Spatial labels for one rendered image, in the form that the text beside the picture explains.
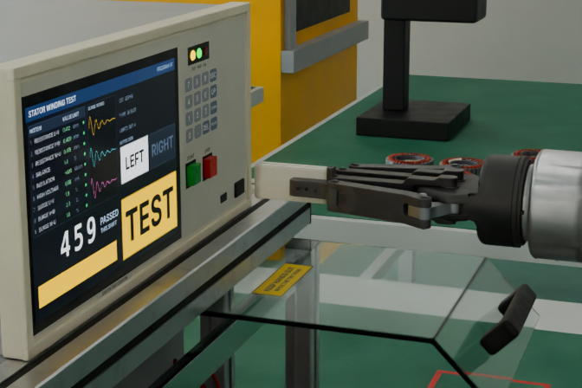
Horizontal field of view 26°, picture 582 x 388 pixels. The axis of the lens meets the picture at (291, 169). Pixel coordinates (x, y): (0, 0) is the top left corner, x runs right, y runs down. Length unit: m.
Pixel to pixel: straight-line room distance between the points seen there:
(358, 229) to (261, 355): 0.74
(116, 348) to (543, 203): 0.35
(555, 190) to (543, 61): 5.24
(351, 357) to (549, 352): 0.29
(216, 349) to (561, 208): 0.33
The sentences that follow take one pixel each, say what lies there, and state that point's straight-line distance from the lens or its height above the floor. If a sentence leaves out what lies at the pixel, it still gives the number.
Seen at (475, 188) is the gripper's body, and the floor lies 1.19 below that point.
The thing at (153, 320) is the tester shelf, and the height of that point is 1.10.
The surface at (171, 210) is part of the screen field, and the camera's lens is 1.09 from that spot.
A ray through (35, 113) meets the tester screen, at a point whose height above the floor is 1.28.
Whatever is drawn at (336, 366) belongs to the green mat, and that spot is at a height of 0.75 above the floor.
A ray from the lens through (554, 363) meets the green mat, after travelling 1.88.
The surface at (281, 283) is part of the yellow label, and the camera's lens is 1.19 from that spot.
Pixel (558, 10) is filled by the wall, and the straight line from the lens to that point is 6.20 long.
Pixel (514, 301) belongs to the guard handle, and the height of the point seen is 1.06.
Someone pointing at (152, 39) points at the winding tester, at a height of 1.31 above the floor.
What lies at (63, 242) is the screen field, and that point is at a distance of 0.92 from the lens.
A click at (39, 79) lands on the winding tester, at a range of 0.88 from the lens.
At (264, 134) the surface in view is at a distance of 4.65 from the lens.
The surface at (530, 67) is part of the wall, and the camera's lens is 6.25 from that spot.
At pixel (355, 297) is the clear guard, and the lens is 1.16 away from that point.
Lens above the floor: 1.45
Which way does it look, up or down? 14 degrees down
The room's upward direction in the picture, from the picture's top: straight up
